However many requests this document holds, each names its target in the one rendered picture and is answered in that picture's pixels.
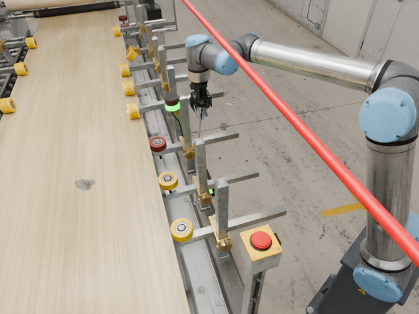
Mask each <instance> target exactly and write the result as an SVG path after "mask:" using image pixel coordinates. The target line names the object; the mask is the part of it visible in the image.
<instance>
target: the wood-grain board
mask: <svg viewBox="0 0 419 314"><path fill-rule="evenodd" d="M112 26H119V28H120V22H119V19H118V14H117V12H109V13H103V14H94V15H88V16H79V17H70V18H64V19H54V20H49V21H39V23H38V26H37V29H36V31H35V33H34V38H35V40H36V42H37V48H34V49H30V48H29V49H28V51H27V54H26V57H25V59H24V63H25V64H26V65H27V68H28V71H29V74H28V75H21V76H19V75H18V77H17V80H16V83H15V84H14V88H13V90H12V92H11V95H10V97H11V98H12V99H13V100H14V102H15V104H16V111H15V112H11V113H3V115H2V118H1V121H0V314H191V313H190V308H189V305H188V301H187V297H186V293H185V288H184V285H183V280H182V277H181V272H180V268H179V265H178V259H177V256H176V252H175V247H174V244H173V239H172V236H171V231H170V226H169V223H168V219H167V216H166V211H165V206H164V203H163V198H162V195H161V191H160V185H159V182H158V178H157V173H156V170H155V165H154V162H153V157H152V152H151V149H150V145H149V142H148V137H147V132H146V129H145V124H144V121H143V117H142V113H140V112H139V114H140V118H135V119H131V120H130V119H129V116H128V113H127V106H126V104H130V103H137V105H139V101H138V96H137V91H136V90H135V89H134V92H135V94H134V95H128V96H125V92H124V90H123V85H122V82H127V81H132V84H133V83H134V80H133V75H132V72H131V71H130V76H126V77H122V75H121V72H120V67H119V64H125V63H128V67H129V65H130V62H129V60H128V59H126V58H125V55H126V51H127V50H126V47H125V43H124V39H123V34H122V32H121V36H118V37H115V36H114V33H113V29H112ZM81 179H93V180H94V181H95V184H93V185H91V189H90V191H86V192H83V191H82V190H81V189H80V188H76V187H75V180H81Z"/></svg>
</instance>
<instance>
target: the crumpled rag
mask: <svg viewBox="0 0 419 314"><path fill-rule="evenodd" d="M93 184H95V181H94V180H93V179H81V180H75V187H76V188H80V189H81V190H82V191H83V192H86V191H90V189H91V185H93Z"/></svg>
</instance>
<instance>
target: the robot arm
mask: <svg viewBox="0 0 419 314"><path fill-rule="evenodd" d="M228 43H229V44H230V45H231V46H232V47H233V48H234V50H235V51H236V52H237V53H238V54H239V55H240V56H241V57H242V58H243V59H244V60H245V61H246V62H251V63H254V64H261V65H265V66H268V67H272V68H275V69H279V70H283V71H286V72H290V73H294V74H298V75H302V76H305V77H309V78H312V79H316V80H321V81H323V82H328V83H332V84H335V85H340V86H342V87H347V88H351V89H354V90H358V91H361V92H365V93H368V95H369V97H368V98H367V99H366V101H365V102H364V104H363V105H362V107H361V109H360V111H359V126H360V128H361V130H362V131H364V132H365V138H366V140H367V190H368V191H369V192H370V193H371V194H372V195H373V196H374V197H375V198H376V199H377V201H378V202H379V203H380V204H381V205H382V206H383V207H384V208H385V209H386V210H387V211H388V212H389V213H390V214H391V215H392V216H393V217H394V218H395V219H396V220H397V221H398V223H399V224H400V225H401V226H402V227H403V228H404V229H405V230H406V231H407V232H408V233H409V234H410V235H411V236H412V237H413V238H414V239H415V240H416V241H417V242H418V243H419V215H418V214H415V213H414V212H411V211H410V199H411V192H412V179H413V167H414V160H415V148H416V141H417V138H418V131H419V70H417V69H415V68H414V67H412V66H410V65H408V64H405V63H403V62H399V61H396V60H390V59H387V60H386V61H384V62H382V63H380V64H379V63H375V62H369V61H366V60H360V59H355V58H351V57H345V56H342V55H336V54H330V53H326V52H321V51H318V50H312V49H306V48H303V47H297V46H293V45H288V44H282V43H278V42H273V41H269V40H264V39H261V38H260V37H259V36H258V35H257V34H255V33H253V32H250V33H246V34H243V35H242V36H240V37H238V38H236V39H234V40H231V41H229V42H228ZM185 48H186V60H187V70H188V79H189V80H190V81H191V84H190V88H191V90H192V92H191V93H190V94H191V97H190V106H191V108H192V109H193V111H194V113H195V115H196V116H197V117H198V118H199V119H200V120H202V119H203V118H204V117H205V116H206V117H208V112H207V110H208V108H209V107H210V106H211V107H212V96H211V94H210V93H209V91H208V89H206V88H207V83H208V80H209V79H210V70H213V71H215V72H217V73H219V74H221V75H232V74H234V73H235V72H236V71H237V70H238V68H239V65H238V64H237V63H236V61H235V60H234V59H233V58H232V57H231V56H230V55H229V54H228V53H227V51H226V50H225V49H224V48H223V47H222V46H221V45H218V44H214V43H212V42H209V36H207V35H206V34H195V35H192V36H189V37H187V38H186V40H185ZM200 107H201V115H200V111H199V109H200ZM415 267H416V265H415V264H414V263H413V262H412V261H411V260H410V258H409V257H408V256H407V255H406V254H405V253H404V251H403V250H402V249H401V248H400V247H399V246H398V245H397V244H396V243H395V241H394V240H393V239H392V238H391V237H390V236H389V235H388V234H387V233H386V231H385V230H384V229H383V228H382V227H381V225H380V224H379V223H378V222H377V221H376V220H375V219H374V218H373V217H372V215H371V214H370V213H369V212H368V211H367V210H366V238H365V239H364V240H363V241H362V242H361V244H360V260H359V263H358V264H357V266H356V268H354V272H353V278H354V280H355V282H356V283H357V285H358V286H359V287H360V288H361V289H362V290H364V291H366V292H367V293H368V294H369V295H371V296H373V297H375V298H377V299H379V300H382V301H386V302H390V303H394V302H397V301H399V300H400V299H401V297H402V296H403V294H404V291H405V289H406V287H407V285H408V283H409V281H410V278H411V276H412V274H413V271H414V269H415Z"/></svg>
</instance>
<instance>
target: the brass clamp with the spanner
mask: <svg viewBox="0 0 419 314"><path fill-rule="evenodd" d="M179 139H180V142H181V145H182V149H183V150H182V151H183V156H184V157H185V158H186V159H193V158H194V157H195V149H194V147H193V144H192V148H188V149H185V147H184V144H183V138H182V136H179Z"/></svg>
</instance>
